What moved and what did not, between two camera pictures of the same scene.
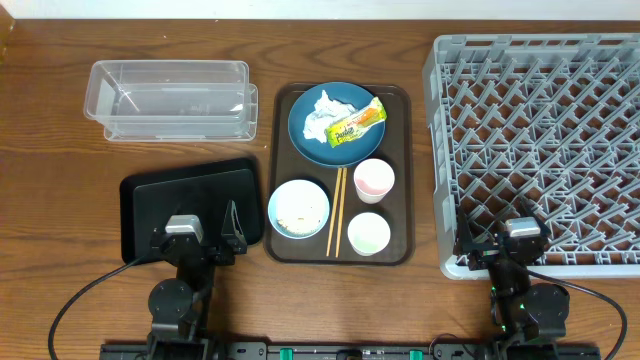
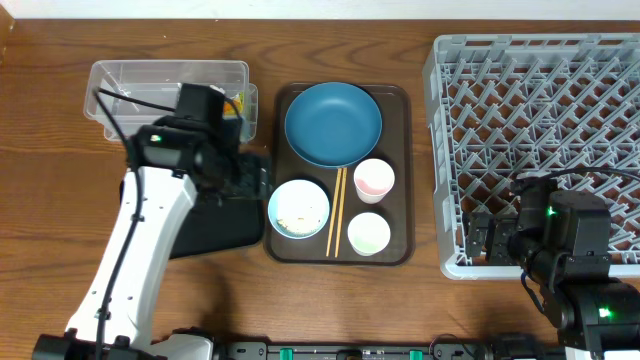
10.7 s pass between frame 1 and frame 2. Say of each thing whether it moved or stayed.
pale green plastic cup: stayed
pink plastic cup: stayed
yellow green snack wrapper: moved
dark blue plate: stayed
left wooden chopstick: stayed
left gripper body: moved
